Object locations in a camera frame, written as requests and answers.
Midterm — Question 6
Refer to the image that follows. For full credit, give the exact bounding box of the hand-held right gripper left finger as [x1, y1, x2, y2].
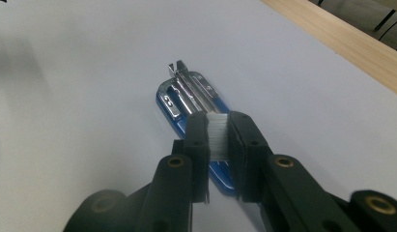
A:
[136, 111, 211, 232]

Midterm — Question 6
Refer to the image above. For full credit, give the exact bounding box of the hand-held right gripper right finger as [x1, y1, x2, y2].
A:
[227, 110, 361, 232]

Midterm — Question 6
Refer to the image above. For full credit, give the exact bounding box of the silver staple strip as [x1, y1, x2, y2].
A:
[205, 112, 230, 161]

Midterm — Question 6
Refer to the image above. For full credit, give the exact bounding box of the blue stapler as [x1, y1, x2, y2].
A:
[156, 60, 242, 198]

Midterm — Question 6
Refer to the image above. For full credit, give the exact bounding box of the white table cover sheet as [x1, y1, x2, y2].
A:
[0, 0, 397, 232]

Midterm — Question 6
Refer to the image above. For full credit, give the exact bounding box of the wooden table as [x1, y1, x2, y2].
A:
[260, 0, 397, 99]

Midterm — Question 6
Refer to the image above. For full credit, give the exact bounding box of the black floor cable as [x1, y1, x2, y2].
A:
[374, 9, 397, 32]

